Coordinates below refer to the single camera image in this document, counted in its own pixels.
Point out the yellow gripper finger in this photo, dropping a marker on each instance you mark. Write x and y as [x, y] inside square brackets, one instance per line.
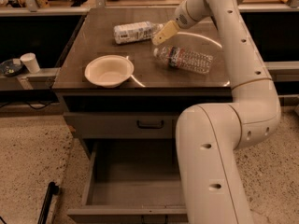
[168, 30]

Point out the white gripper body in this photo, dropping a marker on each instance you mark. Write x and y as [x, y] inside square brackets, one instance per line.
[181, 18]

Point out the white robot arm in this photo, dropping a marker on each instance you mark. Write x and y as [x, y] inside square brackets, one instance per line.
[208, 134]

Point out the red label clear bottle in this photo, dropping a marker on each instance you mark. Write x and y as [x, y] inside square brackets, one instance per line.
[185, 59]

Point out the grey drawer cabinet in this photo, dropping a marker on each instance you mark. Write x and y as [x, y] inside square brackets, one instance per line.
[113, 92]

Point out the closed grey drawer front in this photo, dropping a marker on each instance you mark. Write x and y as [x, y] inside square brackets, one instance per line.
[108, 125]

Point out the open grey lower drawer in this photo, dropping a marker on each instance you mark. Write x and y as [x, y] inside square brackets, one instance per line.
[132, 181]

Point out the white paper bowl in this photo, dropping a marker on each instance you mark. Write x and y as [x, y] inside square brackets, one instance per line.
[109, 71]

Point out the white paper cup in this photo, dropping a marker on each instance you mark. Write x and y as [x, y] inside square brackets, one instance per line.
[30, 61]

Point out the dark small dish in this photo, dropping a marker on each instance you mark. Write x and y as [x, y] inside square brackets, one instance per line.
[11, 67]

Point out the black bar on floor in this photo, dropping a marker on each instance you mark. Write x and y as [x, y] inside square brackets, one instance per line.
[52, 190]

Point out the black drawer handle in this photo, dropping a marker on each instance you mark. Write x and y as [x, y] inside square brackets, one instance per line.
[150, 125]

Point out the metal shelf rail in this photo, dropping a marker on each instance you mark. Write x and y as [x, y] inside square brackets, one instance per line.
[42, 80]

